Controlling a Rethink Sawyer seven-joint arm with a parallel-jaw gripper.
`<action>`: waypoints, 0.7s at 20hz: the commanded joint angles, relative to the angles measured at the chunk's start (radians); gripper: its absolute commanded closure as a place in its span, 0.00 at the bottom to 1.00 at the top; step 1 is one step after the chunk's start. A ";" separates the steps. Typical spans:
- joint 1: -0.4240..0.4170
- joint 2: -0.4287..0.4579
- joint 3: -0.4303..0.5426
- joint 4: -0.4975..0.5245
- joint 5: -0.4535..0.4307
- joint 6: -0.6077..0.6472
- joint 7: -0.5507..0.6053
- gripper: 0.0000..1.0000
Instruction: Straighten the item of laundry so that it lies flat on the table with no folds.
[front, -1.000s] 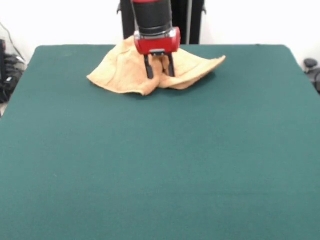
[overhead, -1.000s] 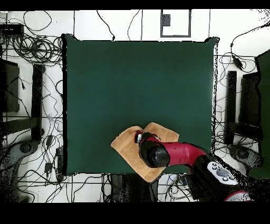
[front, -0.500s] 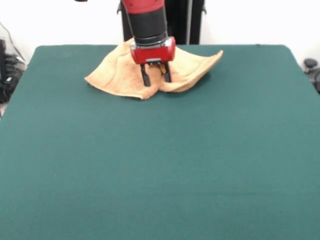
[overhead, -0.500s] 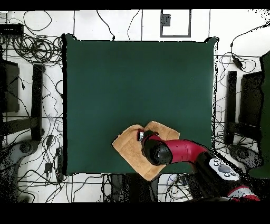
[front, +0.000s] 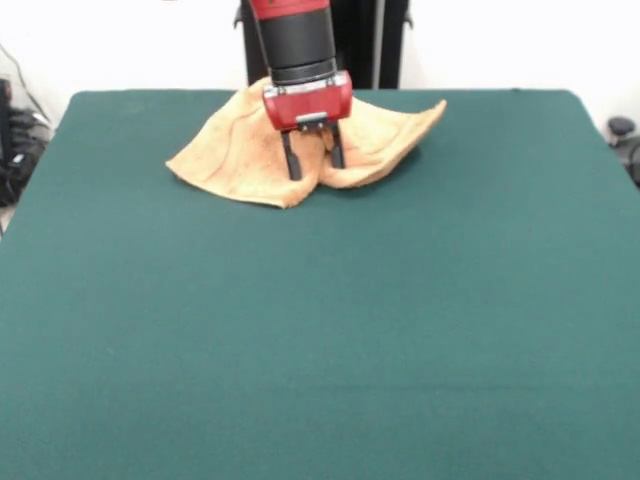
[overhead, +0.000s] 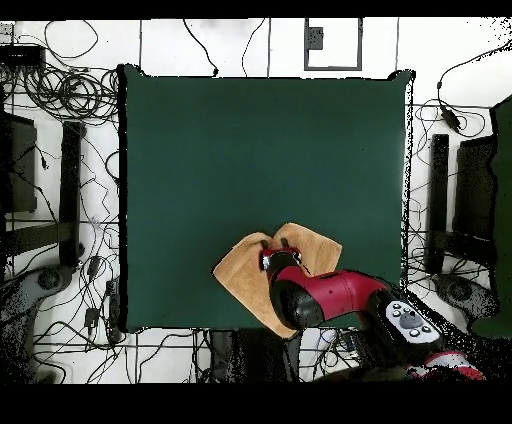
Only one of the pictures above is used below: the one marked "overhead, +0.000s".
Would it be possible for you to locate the tan terry towel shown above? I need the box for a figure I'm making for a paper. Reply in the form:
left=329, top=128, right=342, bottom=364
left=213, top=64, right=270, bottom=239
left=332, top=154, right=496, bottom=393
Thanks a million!
left=211, top=222, right=344, bottom=340

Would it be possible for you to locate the flat black device box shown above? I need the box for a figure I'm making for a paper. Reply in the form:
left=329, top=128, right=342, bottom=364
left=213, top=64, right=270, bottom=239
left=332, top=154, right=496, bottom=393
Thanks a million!
left=0, top=43, right=46, bottom=69

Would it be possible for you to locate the black power strip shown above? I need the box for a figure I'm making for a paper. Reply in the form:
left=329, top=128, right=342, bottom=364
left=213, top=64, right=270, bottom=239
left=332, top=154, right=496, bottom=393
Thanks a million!
left=338, top=328, right=364, bottom=361

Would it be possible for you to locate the dark green table cloth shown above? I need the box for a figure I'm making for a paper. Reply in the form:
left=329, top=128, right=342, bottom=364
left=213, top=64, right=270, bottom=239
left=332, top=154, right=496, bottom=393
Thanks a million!
left=117, top=63, right=415, bottom=333

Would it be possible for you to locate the long black stand bar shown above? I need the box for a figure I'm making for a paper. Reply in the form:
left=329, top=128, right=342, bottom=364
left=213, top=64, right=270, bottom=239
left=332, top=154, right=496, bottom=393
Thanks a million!
left=424, top=133, right=450, bottom=275
left=58, top=120, right=87, bottom=268

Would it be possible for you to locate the black stand crossbar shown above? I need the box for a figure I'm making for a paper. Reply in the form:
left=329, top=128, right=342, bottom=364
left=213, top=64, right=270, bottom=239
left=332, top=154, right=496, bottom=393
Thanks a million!
left=429, top=229, right=499, bottom=267
left=3, top=221, right=65, bottom=257

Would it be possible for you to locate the large black box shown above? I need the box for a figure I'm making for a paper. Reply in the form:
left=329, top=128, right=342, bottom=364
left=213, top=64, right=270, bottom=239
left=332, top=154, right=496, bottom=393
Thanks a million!
left=452, top=134, right=500, bottom=243
left=0, top=111, right=38, bottom=214

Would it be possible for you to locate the small gray floor plate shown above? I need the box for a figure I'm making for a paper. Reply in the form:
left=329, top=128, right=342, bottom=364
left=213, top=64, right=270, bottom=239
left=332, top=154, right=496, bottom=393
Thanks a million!
left=306, top=26, right=325, bottom=51

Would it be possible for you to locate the black power adapter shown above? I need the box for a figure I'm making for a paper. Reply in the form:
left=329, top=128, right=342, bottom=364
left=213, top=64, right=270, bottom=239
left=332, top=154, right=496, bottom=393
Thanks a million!
left=439, top=104, right=462, bottom=134

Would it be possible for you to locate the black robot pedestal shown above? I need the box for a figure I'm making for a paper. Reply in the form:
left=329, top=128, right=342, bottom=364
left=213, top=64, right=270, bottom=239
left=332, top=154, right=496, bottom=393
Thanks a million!
left=207, top=328, right=303, bottom=383

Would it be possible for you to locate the black cable with plug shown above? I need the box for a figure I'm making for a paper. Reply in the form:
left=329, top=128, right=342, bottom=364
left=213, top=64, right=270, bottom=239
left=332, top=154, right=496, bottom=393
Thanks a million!
left=182, top=18, right=220, bottom=78

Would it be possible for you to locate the gray floor frame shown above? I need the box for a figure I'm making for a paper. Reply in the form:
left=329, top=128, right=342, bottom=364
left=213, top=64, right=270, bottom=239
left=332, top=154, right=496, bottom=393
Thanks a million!
left=303, top=17, right=364, bottom=72

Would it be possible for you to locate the coiled black cable bundle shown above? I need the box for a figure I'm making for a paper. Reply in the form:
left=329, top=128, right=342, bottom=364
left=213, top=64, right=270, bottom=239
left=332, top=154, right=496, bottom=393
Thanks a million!
left=23, top=65, right=121, bottom=121

